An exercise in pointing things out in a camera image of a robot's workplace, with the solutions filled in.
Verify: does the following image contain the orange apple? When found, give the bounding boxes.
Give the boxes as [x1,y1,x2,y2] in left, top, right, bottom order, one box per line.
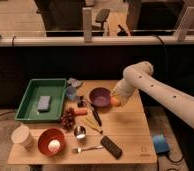
[110,97,121,107]

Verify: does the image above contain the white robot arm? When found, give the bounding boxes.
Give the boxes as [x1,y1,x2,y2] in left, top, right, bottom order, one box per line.
[110,61,194,129]

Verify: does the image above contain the blue plastic cup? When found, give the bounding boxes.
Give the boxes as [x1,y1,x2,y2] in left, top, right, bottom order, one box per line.
[66,86,77,101]

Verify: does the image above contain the small metal cup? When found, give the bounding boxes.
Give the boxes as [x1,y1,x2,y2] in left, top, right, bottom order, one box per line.
[74,126,86,140]

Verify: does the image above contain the white paper cup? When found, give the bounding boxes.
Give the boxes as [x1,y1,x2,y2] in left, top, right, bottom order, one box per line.
[11,125,33,148]

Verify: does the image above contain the purple bowl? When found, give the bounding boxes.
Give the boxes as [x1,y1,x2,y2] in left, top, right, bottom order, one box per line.
[89,87,110,107]

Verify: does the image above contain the black marker pen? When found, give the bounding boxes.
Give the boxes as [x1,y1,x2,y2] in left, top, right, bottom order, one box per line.
[92,108,102,126]

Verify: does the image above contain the small dark bottle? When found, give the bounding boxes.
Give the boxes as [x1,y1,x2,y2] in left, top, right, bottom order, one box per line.
[77,96,85,108]

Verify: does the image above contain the yellow banana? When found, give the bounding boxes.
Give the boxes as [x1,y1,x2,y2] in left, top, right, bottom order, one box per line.
[82,117,103,134]

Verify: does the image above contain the orange carrot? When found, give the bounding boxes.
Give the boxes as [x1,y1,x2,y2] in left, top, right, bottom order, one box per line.
[74,109,88,116]

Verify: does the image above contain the black remote control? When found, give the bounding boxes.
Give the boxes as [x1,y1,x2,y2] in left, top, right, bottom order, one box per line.
[101,136,122,159]

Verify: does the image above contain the blue device on floor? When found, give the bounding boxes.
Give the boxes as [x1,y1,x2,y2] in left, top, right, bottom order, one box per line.
[152,134,170,154]

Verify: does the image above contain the bunch of dark grapes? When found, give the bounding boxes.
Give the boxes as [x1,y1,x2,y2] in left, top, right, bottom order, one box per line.
[61,108,75,130]

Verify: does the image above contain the green plastic tray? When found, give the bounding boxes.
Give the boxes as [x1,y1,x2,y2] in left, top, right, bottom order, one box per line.
[15,78,67,123]

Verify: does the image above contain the silver fork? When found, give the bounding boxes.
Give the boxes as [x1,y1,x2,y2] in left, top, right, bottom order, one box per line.
[71,145,104,154]

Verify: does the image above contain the grey blue sponge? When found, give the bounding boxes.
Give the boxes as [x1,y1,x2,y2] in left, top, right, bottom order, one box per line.
[37,96,51,112]

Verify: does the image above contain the red bowl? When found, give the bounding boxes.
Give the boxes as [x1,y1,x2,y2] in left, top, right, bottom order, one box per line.
[38,128,65,157]

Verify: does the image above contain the black office chair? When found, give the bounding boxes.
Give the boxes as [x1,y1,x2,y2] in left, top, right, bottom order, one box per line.
[92,9,110,32]

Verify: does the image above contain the white egg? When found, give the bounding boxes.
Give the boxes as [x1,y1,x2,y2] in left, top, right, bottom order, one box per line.
[48,140,60,152]

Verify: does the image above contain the white horizontal rail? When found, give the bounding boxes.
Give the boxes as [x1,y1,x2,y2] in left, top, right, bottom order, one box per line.
[0,35,194,47]

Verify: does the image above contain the white rail post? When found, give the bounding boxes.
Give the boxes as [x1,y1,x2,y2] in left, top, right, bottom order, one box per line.
[82,7,92,43]
[174,7,194,42]

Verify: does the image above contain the white right rail post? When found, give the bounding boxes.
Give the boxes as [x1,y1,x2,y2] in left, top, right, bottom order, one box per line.
[174,7,194,42]

